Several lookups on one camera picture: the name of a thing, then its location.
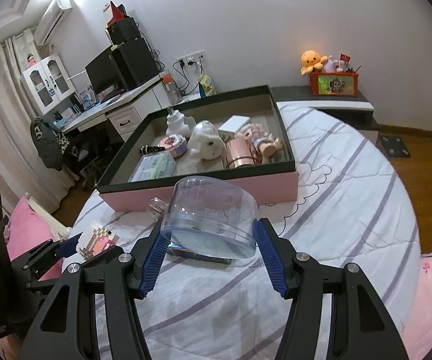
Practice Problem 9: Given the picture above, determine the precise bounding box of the pink white brick figure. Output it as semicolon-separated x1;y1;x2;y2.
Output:
76;226;119;260

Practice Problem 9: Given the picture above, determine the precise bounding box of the blue yellow card box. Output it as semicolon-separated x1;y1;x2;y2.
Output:
167;243;231;265

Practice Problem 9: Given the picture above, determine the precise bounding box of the clear plastic packaged box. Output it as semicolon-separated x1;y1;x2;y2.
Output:
129;151;176;182

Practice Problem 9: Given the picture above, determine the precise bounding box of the black hair clip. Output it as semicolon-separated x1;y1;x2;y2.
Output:
139;145;165;156

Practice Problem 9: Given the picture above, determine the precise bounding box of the white power adapter plug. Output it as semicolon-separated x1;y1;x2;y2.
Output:
165;107;196;141

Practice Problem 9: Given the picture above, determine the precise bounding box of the rose gold metal cup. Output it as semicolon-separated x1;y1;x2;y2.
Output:
222;137;261;169

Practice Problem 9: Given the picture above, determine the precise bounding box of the white small box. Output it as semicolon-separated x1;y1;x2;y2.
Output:
217;115;251;141

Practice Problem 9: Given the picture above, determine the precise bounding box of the pink donut brick model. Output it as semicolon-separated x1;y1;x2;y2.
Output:
158;134;187;158

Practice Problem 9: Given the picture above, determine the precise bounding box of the pink blanket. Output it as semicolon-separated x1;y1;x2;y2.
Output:
7;197;59;260

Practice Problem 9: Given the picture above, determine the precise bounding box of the pink printed pillow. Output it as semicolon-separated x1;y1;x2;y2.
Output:
402;252;432;359

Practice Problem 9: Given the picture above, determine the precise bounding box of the black office chair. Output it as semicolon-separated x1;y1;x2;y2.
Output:
63;133;101;190

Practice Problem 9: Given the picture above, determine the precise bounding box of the striped white quilt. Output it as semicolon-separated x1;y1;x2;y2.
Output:
61;101;421;360

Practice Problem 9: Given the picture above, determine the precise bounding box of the black jacket on chair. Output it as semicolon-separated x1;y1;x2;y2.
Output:
30;117;69;172

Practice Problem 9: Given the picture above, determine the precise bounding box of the white desk with drawers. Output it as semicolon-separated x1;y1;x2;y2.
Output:
62;72;172;141

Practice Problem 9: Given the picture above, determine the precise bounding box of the white hutch cabinet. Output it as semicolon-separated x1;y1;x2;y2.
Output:
20;54;76;115

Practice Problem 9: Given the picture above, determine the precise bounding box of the black floor scale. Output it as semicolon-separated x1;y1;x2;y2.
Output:
379;135;411;158

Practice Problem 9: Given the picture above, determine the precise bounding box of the black computer monitor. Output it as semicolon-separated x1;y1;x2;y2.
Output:
85;47;125;94

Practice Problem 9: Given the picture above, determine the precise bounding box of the black computer tower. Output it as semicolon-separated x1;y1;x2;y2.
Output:
111;37;160;90

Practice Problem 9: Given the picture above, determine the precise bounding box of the orange cap bottle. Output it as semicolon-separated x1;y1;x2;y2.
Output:
162;73;180;104

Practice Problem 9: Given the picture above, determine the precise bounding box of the dark low tv bench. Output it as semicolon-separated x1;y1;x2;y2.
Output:
270;85;379;131

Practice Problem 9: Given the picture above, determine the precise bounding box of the pink black storage box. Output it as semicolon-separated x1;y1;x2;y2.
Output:
97;86;299;211

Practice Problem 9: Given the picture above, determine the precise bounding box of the black speaker box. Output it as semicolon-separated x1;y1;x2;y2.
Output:
107;17;140;46

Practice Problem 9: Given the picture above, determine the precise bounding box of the blue yellow snack bag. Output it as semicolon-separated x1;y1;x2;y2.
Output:
198;72;217;97

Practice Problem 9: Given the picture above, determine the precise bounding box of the red cartoon storage box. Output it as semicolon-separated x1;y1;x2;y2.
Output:
310;72;358;97

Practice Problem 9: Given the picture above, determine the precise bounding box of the white air conditioner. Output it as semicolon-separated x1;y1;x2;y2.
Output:
34;0;73;46

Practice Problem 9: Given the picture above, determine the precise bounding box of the orange octopus plush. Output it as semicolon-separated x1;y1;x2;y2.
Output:
300;49;328;76

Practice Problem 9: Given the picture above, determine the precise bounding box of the wall power outlet strip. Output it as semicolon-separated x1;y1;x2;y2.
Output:
176;50;206;64

